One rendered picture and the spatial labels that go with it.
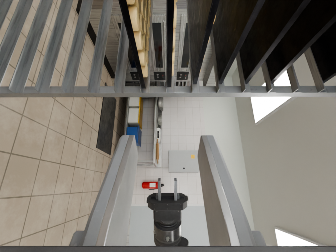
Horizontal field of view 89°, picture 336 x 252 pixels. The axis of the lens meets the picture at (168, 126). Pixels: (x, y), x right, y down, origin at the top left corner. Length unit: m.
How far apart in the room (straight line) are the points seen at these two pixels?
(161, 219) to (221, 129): 4.19
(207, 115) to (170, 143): 1.24
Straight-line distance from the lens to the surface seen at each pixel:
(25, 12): 1.09
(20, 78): 0.85
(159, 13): 2.53
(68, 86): 0.73
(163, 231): 0.59
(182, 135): 4.43
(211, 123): 4.66
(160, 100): 4.09
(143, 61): 0.54
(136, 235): 4.43
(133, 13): 0.46
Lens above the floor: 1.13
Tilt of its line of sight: level
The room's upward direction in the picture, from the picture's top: 90 degrees clockwise
